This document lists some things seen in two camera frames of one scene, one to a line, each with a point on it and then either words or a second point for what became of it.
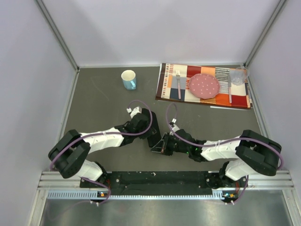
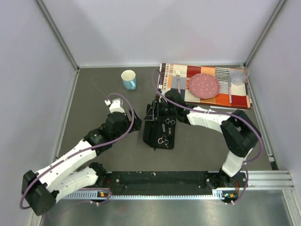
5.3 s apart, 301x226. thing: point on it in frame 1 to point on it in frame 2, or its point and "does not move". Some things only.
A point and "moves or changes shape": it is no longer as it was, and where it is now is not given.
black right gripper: (160, 148) to (150, 115)
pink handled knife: (229, 82) does not move
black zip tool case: (156, 139) moves or changes shape
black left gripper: (146, 134) to (137, 125)
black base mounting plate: (165, 181) does not move
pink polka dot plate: (204, 85) does not move
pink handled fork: (178, 75) does not move
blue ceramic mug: (129, 79) does not move
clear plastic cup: (239, 75) does not move
